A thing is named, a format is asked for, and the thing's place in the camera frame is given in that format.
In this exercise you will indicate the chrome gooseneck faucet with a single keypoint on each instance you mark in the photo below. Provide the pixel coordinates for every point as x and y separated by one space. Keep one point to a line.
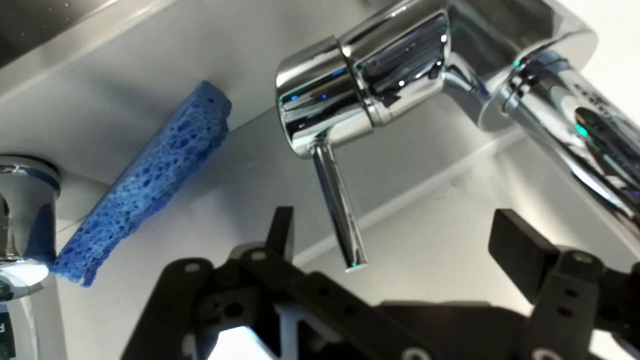
501 60

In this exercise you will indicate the stainless steel sink basin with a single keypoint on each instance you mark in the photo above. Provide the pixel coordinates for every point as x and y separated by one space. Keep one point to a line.
50 30

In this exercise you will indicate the dish soap bottle green cap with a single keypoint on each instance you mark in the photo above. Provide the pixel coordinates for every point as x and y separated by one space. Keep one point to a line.
15 333

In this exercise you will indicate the chrome round sink fitting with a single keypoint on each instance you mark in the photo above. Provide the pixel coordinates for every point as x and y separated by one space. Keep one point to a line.
28 193

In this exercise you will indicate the blue sponge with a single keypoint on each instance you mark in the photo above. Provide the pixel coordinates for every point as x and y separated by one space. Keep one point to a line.
149 182

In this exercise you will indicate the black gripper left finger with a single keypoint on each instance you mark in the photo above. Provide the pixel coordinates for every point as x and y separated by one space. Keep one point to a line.
295 315

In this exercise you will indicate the chrome faucet lever handle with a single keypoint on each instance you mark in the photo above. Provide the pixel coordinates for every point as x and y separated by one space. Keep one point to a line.
339 207

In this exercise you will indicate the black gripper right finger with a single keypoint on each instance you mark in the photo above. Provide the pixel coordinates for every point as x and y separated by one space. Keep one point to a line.
572 293

